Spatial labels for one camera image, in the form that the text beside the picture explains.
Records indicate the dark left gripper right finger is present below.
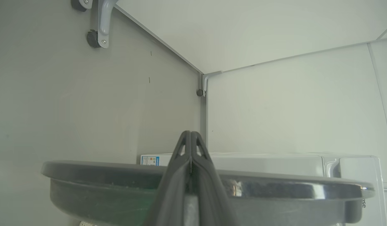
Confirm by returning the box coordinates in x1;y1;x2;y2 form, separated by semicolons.
190;131;241;226

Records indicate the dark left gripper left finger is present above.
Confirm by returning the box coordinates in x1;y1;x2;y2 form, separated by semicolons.
143;130;191;226

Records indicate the black-rimmed glass washer door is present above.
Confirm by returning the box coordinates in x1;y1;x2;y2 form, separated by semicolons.
41;160;376;226

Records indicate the white front-load washing machine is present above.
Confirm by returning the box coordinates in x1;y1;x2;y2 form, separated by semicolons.
140;153;387;226

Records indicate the blue energy label sticker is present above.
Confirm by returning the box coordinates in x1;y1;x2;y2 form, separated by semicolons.
140;155;160;166

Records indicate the white partition panel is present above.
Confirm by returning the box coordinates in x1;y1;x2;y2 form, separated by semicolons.
113;0;387;74
207;37;387;189

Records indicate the grey metal partition leg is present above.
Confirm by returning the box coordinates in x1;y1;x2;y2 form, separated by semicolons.
198;71;224;98
98;0;119;49

